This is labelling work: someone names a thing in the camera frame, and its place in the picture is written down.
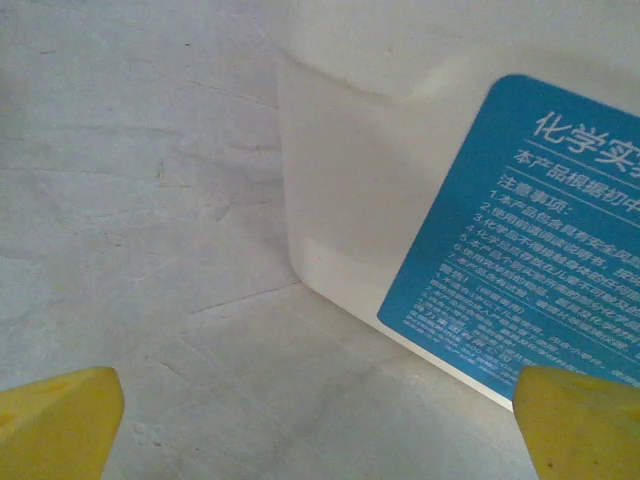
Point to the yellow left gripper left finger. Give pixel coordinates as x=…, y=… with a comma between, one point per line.
x=55, y=430

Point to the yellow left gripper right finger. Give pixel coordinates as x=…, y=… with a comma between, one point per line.
x=585, y=435

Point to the translucent plastic storage box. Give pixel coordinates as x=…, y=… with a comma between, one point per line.
x=350, y=175

